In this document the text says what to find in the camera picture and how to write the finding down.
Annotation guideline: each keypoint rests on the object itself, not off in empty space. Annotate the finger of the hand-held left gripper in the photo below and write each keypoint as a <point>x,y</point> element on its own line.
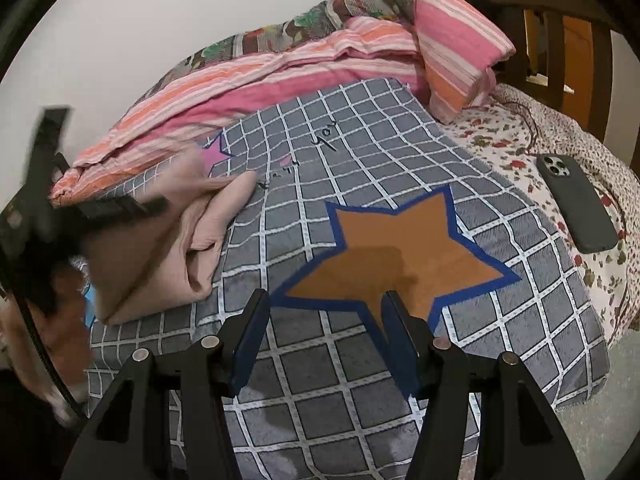
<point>50,150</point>
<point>120,208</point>

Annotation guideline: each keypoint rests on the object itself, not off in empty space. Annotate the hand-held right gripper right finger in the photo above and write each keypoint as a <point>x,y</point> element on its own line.
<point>400,347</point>

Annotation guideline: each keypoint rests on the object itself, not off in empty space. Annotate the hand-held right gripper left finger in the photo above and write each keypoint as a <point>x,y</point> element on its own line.
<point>247,350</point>

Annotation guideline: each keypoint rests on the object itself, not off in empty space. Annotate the pink ribbed sweater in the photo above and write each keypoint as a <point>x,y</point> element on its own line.
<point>170,255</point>

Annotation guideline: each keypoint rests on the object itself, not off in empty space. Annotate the person's left hand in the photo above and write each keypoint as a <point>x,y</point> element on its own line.
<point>65,330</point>

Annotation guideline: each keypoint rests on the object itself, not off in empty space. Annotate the grey checked star blanket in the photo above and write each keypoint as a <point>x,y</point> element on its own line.
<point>360,180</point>

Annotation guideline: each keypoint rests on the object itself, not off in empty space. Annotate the pink orange striped quilt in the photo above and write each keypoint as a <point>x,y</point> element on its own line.
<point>300,75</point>

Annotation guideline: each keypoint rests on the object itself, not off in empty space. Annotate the smartphone in dark case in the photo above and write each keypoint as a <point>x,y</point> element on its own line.
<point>575,205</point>

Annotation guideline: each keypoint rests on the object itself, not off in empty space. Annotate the floral bedsheet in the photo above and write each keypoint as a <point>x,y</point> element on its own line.
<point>505,130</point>

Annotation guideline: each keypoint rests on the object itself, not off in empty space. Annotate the floral patchwork quilt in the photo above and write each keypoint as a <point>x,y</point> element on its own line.
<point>325,15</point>

